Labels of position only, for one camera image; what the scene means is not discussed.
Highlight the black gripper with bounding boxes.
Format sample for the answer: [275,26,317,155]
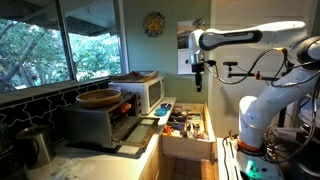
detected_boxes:
[191,61,205,93]

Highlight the white microwave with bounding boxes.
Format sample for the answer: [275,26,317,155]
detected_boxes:
[107,76,166,116]

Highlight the glass toaster oven door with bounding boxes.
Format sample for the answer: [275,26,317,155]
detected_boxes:
[111,116,161,150]

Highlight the dark blue bowl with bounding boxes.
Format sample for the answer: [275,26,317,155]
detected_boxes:
[160,102,173,111]

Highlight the assorted drawer contents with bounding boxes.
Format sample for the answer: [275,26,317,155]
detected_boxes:
[162,105,210,141]

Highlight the light blue bowl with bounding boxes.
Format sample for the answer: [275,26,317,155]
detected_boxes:
[154,107,170,117]

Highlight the dark wooden tray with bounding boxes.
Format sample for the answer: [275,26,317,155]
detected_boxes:
[123,70,158,80]

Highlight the wooden kitchen drawer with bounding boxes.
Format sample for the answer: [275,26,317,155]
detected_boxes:
[161,102,217,163]

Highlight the light wooden tray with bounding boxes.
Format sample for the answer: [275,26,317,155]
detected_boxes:
[110,71,160,84]

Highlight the small orange item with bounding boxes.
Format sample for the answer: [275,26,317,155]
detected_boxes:
[121,102,132,114]

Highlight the round wooden bowl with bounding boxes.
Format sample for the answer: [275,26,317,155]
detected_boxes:
[75,88,123,110]

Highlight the silver toaster oven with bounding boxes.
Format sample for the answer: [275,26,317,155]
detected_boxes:
[62,94,142,150]

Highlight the stainless steel pot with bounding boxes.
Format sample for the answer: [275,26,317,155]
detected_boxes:
[15,124,57,170]

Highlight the wall calendar poster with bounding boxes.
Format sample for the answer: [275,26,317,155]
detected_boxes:
[176,18,206,76]

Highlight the black camera on rod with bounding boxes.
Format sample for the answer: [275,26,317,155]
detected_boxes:
[222,60,282,82]

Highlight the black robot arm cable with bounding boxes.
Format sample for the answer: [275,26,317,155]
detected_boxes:
[203,47,320,88]

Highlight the sun wall decoration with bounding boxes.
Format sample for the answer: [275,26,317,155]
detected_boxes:
[142,11,167,39]

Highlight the black floor cables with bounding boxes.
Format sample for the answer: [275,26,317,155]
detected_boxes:
[221,133,242,180]

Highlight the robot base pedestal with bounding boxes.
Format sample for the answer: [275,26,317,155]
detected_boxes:
[233,146,286,180]

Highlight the window frame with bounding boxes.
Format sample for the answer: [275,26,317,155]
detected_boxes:
[0,0,130,94]

